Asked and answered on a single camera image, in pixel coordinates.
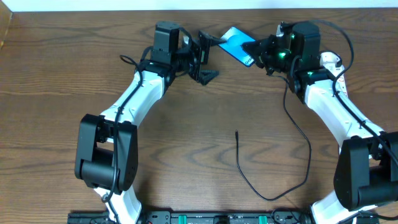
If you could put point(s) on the white power strip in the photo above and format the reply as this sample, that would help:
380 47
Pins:
333 62

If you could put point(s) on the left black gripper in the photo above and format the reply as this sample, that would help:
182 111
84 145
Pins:
201 57

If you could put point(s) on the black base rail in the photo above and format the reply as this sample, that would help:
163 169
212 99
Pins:
165 217

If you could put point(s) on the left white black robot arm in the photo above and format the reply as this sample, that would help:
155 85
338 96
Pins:
107 151

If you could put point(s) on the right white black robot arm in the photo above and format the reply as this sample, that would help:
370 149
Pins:
366 172

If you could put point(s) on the blue Galaxy smartphone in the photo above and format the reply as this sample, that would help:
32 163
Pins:
233 45

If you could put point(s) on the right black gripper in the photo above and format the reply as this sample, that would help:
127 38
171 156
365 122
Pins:
263 57

